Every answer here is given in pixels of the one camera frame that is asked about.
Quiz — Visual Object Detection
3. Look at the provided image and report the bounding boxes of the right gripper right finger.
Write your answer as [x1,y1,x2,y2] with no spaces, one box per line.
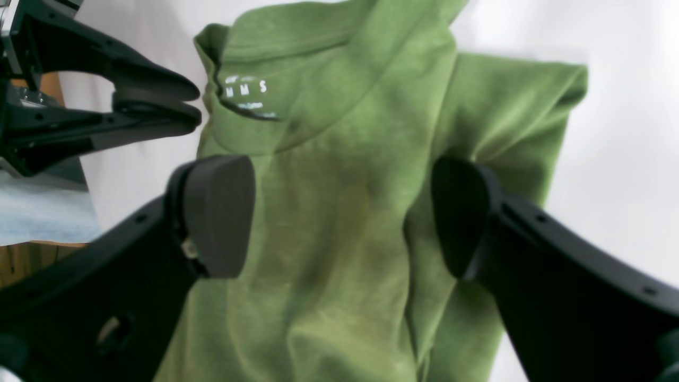
[431,158,678,381]

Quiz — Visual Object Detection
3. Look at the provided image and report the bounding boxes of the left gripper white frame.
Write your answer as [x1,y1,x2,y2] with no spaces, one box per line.
[2,1,202,177]

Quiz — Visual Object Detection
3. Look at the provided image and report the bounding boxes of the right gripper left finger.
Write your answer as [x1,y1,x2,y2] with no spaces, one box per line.
[2,155,256,381]

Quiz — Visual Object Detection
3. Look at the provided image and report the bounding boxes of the olive green t-shirt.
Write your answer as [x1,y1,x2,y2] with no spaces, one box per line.
[155,1,587,381]

